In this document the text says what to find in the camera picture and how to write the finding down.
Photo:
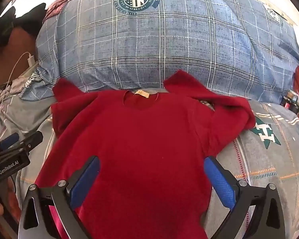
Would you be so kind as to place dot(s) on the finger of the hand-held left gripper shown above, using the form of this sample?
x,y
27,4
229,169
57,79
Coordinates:
x,y
7,140
33,139

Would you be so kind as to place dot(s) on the red sweater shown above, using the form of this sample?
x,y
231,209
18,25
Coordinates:
x,y
144,142

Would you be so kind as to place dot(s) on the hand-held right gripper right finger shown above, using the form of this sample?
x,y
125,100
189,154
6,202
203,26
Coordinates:
x,y
218,179

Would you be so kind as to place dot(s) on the dark small box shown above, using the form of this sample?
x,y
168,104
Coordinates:
x,y
291,104

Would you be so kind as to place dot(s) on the blue plaid quilt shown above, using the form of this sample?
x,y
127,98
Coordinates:
x,y
177,49

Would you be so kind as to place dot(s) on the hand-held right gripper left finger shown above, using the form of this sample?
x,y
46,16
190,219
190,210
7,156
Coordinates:
x,y
86,181

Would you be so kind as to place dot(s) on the pink cloth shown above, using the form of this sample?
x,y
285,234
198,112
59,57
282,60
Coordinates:
x,y
56,221

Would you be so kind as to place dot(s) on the dark red patterned cloth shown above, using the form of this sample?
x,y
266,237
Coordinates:
x,y
62,2

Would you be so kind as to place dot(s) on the brown headboard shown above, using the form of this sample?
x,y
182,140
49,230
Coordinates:
x,y
5,64

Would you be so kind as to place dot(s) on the white charger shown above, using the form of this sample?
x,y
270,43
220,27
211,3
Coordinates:
x,y
31,60

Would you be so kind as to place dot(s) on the black cloth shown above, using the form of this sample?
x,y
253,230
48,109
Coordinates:
x,y
27,17

